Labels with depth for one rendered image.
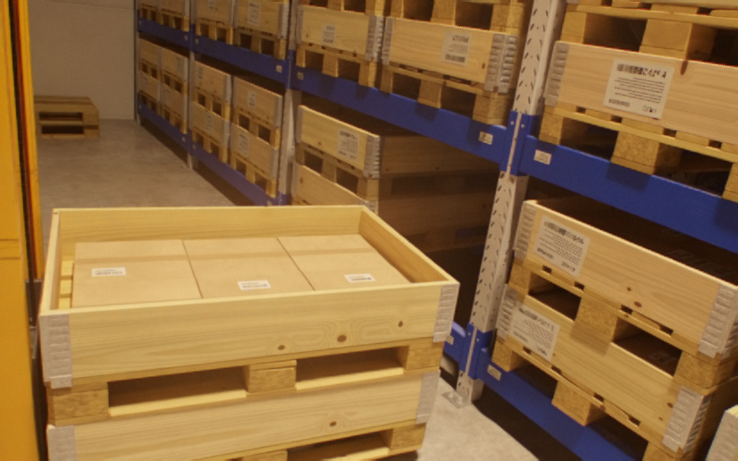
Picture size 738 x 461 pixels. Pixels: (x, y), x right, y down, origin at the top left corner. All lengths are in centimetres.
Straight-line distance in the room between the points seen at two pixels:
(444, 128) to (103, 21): 561
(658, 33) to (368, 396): 143
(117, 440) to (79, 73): 616
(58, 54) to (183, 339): 615
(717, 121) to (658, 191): 26
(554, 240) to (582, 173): 25
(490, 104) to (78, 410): 173
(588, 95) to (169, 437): 168
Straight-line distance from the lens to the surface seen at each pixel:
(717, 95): 191
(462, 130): 256
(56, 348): 174
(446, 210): 349
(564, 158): 220
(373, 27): 310
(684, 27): 199
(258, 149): 433
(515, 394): 252
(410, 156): 321
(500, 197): 241
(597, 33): 226
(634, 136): 203
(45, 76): 769
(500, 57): 240
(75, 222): 243
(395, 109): 293
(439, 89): 266
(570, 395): 230
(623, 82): 207
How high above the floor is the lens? 152
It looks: 20 degrees down
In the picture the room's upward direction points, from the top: 8 degrees clockwise
